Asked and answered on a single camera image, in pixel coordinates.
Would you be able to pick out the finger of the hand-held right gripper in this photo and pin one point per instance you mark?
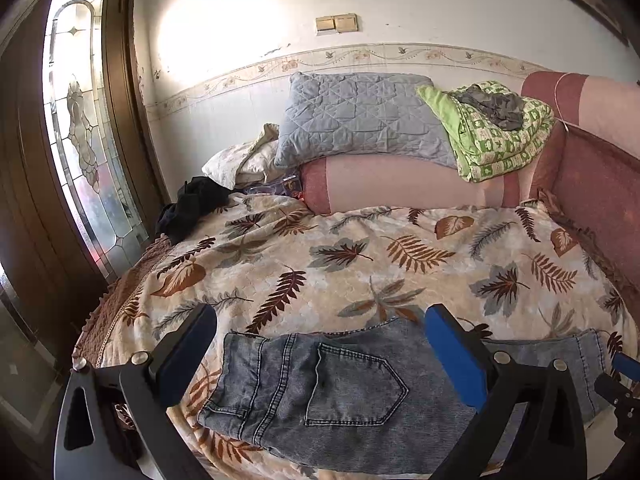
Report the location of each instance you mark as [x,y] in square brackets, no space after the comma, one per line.
[626,361]

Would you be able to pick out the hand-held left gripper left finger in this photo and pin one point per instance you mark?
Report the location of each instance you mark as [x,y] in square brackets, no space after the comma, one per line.
[187,355]

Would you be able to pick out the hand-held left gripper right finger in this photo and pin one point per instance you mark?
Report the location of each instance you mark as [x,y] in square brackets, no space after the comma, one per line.
[457,360]

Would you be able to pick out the blue denim pants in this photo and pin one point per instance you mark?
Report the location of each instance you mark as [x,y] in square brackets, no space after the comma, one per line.
[300,385]

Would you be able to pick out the leaf print blanket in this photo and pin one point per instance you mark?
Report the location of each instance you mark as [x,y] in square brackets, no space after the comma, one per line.
[350,270]

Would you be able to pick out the black clothing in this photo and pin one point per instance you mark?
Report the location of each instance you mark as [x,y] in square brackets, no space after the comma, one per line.
[195,202]

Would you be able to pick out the pink padded headboard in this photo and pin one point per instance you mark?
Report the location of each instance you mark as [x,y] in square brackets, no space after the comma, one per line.
[400,180]

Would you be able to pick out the purple packet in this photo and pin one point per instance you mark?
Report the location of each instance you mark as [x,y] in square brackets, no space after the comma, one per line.
[280,187]

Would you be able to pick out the cream pillow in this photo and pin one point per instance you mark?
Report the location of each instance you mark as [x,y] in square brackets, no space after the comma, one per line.
[235,160]

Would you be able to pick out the green patterned quilt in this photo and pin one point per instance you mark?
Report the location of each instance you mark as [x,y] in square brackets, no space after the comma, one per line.
[485,145]

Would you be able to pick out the wooden stained glass door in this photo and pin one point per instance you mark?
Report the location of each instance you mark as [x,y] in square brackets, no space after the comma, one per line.
[30,160]

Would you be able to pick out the grey crumpled cloth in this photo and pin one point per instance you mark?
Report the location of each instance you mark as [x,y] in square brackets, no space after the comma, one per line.
[492,105]

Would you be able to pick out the grey quilted pillow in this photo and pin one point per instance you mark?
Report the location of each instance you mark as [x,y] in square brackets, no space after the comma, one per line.
[360,115]

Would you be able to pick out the gold wall switch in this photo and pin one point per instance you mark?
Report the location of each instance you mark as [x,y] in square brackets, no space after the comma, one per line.
[325,24]
[346,21]

